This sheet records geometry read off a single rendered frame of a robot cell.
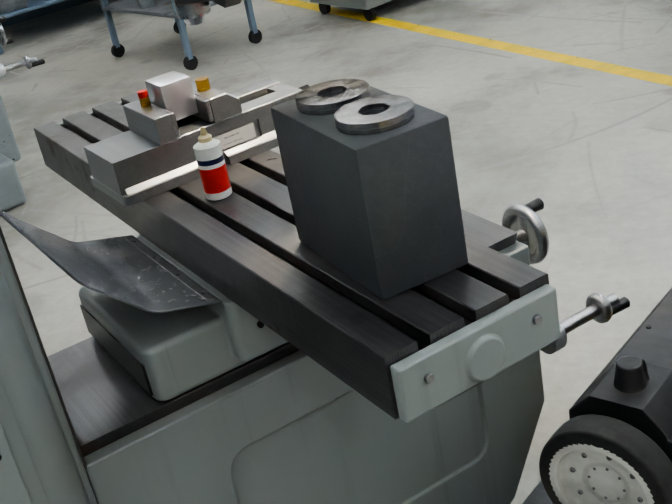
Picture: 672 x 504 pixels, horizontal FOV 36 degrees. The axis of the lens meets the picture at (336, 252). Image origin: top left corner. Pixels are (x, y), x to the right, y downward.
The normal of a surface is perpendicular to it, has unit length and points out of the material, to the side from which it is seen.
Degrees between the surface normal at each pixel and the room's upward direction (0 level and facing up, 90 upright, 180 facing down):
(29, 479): 89
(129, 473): 90
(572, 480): 90
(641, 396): 0
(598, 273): 0
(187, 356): 90
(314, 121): 0
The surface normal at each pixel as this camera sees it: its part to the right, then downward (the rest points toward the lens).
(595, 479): -0.61, 0.45
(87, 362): -0.18, -0.88
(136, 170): 0.54, 0.29
